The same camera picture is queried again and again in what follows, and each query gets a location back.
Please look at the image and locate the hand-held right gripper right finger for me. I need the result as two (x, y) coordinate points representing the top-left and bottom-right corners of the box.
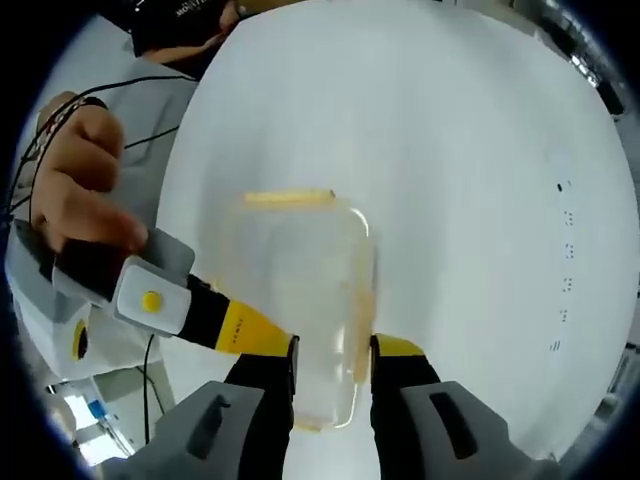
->
(369, 332), (564, 480)

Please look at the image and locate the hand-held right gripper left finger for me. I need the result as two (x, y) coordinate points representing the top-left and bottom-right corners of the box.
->
(107, 333), (301, 480)

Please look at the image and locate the red white braided cable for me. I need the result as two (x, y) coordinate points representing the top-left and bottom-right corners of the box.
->
(19, 93), (104, 166)

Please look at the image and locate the black cable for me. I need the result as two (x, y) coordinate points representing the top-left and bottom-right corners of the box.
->
(7, 74), (199, 226)
(123, 122), (179, 150)
(142, 333), (154, 446)

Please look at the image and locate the person's left hand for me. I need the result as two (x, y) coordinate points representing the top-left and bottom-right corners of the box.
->
(35, 105), (150, 257)

